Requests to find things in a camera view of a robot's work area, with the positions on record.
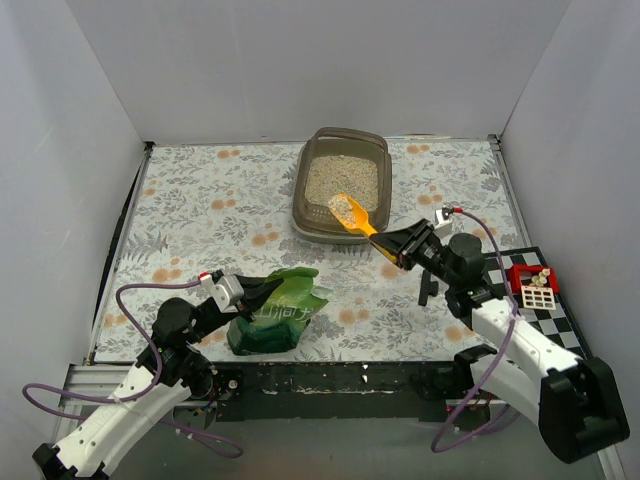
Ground green litter bag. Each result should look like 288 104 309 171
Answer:
227 267 332 356

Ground small black plastic clip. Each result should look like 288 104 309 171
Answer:
418 270 439 307

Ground orange plastic scoop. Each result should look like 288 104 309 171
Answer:
328 194 377 238

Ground brown plastic litter box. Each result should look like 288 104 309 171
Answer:
292 127 392 245

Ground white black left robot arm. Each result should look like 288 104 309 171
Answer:
32 271 282 479

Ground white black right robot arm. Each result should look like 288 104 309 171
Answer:
369 220 630 463

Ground floral patterned table mat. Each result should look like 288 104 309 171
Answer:
94 141 519 362

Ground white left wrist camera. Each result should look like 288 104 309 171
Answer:
199 271 244 314

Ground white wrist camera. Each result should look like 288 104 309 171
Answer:
199 271 244 314
434 206 462 239

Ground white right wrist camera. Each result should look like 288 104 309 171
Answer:
434 206 462 239

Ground red white small bracket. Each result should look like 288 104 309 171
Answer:
508 264 559 311

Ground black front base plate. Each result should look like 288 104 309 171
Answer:
202 361 473 424

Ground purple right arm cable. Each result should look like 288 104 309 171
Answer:
430 209 521 454

